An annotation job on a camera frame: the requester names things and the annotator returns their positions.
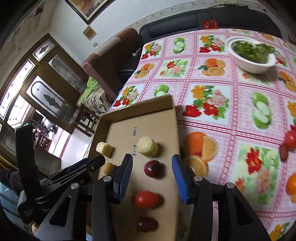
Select pale yellow cube block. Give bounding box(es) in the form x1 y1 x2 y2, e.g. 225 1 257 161
96 142 113 158

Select dark red plum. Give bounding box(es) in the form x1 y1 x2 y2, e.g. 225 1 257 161
144 160 163 178

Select small tan round fruit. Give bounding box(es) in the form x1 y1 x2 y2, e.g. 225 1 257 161
103 163 114 176

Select red cherry tomato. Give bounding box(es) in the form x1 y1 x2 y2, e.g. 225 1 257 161
134 191 159 208

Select dark wooden stool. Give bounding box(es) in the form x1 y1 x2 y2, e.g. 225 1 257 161
69 105 99 137

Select shallow cardboard box tray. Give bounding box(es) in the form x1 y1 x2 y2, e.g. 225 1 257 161
89 95 179 240

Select green patterned blanket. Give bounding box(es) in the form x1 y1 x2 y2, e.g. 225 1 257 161
76 76 113 116

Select fruit pattern pink tablecloth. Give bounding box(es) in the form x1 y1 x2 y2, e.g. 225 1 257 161
111 29 295 240

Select brown armchair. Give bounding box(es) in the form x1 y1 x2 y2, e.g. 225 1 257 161
82 28 138 100

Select wooden glass cabinet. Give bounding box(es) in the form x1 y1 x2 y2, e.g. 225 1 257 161
1 34 88 133

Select dark red date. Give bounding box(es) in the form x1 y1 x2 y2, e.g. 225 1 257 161
279 143 288 162

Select small orange fruit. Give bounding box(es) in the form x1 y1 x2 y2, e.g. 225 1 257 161
286 173 296 195

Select red apple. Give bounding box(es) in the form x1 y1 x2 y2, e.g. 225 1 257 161
285 131 296 149

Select white bowl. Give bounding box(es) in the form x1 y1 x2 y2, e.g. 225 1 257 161
225 37 276 74

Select green lettuce leaves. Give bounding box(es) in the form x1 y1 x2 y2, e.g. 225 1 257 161
232 41 275 64

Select black leather sofa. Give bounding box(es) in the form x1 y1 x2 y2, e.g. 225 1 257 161
116 4 281 83

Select framed wall picture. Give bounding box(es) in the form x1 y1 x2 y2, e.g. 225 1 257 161
65 0 114 25

